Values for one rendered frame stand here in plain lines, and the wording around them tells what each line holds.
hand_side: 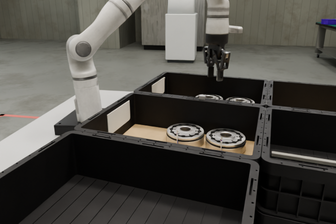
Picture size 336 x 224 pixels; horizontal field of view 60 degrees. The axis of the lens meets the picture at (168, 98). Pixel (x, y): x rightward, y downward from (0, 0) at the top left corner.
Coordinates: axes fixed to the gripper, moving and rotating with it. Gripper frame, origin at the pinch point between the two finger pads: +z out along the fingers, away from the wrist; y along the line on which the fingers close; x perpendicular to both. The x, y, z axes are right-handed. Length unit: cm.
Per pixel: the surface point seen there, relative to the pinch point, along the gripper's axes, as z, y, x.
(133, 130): 12.4, 7.4, -31.7
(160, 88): 6.9, -13.9, -15.1
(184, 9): -9, -456, 203
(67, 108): 25, -58, -47
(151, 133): 12.4, 11.4, -27.5
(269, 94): 2.6, 18.7, 8.0
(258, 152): 3, 47, -18
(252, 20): 27, -633, 505
